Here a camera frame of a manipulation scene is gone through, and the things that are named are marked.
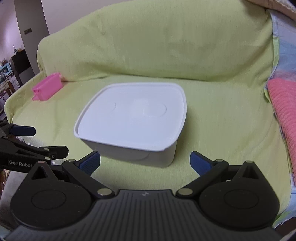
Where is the white plastic bin lid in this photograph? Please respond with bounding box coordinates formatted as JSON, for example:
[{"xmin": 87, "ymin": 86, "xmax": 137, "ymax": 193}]
[{"xmin": 74, "ymin": 82, "xmax": 187, "ymax": 152}]

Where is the pink plastic box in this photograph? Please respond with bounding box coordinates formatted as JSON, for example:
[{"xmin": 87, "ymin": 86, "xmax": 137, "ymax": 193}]
[{"xmin": 32, "ymin": 72, "xmax": 63, "ymax": 101}]

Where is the blue toaster oven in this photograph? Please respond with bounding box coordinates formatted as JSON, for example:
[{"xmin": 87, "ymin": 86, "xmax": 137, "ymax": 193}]
[{"xmin": 0, "ymin": 63, "xmax": 13, "ymax": 78}]

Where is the black cabinet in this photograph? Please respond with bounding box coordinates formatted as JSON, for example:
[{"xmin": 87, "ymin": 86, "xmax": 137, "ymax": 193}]
[{"xmin": 10, "ymin": 50, "xmax": 32, "ymax": 86}]

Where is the beige plastic storage bin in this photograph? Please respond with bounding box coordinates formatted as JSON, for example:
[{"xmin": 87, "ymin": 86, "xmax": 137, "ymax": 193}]
[{"xmin": 82, "ymin": 139, "xmax": 177, "ymax": 168}]

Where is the pink knitted cushion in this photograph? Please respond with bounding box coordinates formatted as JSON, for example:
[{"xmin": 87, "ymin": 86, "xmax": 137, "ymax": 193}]
[{"xmin": 267, "ymin": 78, "xmax": 295, "ymax": 178}]

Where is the pastel patchwork blanket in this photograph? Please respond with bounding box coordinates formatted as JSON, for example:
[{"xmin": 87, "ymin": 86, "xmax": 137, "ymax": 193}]
[{"xmin": 264, "ymin": 10, "xmax": 295, "ymax": 227}]

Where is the beige embroidered pillow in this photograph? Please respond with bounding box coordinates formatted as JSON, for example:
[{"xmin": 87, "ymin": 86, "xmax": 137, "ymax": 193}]
[{"xmin": 248, "ymin": 0, "xmax": 296, "ymax": 20}]

